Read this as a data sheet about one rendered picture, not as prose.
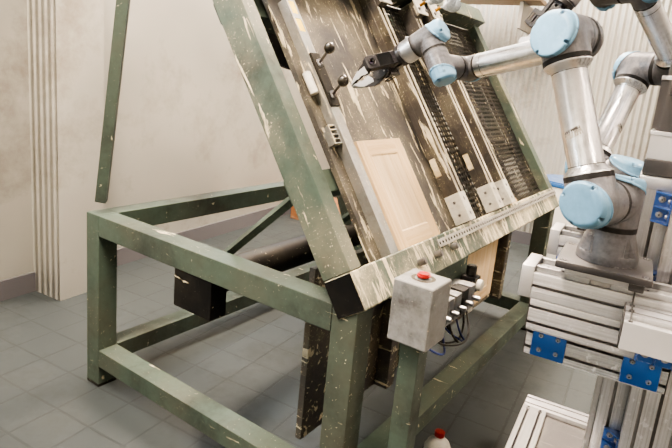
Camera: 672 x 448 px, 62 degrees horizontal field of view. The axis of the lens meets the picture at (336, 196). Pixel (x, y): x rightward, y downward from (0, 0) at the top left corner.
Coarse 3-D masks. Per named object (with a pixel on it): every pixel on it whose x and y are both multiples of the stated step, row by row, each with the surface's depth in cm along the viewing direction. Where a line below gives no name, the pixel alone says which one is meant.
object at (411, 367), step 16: (400, 352) 155; (416, 352) 152; (400, 368) 156; (416, 368) 153; (400, 384) 156; (416, 384) 155; (400, 400) 157; (416, 400) 157; (400, 416) 158; (416, 416) 160; (400, 432) 158
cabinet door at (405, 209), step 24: (360, 144) 195; (384, 144) 208; (384, 168) 201; (408, 168) 214; (384, 192) 194; (408, 192) 208; (384, 216) 190; (408, 216) 201; (432, 216) 214; (408, 240) 194
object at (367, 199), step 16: (288, 0) 192; (288, 16) 191; (304, 32) 192; (304, 48) 189; (304, 64) 190; (320, 96) 187; (336, 112) 187; (336, 128) 185; (352, 144) 187; (352, 160) 183; (352, 176) 184; (368, 192) 183; (368, 208) 182; (368, 224) 182; (384, 224) 183; (384, 240) 180; (384, 256) 180
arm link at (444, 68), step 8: (432, 48) 166; (440, 48) 166; (424, 56) 168; (432, 56) 166; (440, 56) 165; (448, 56) 166; (456, 56) 169; (432, 64) 166; (440, 64) 164; (448, 64) 164; (456, 64) 167; (464, 64) 170; (432, 72) 166; (440, 72) 164; (448, 72) 164; (456, 72) 167; (432, 80) 168; (440, 80) 165; (448, 80) 166
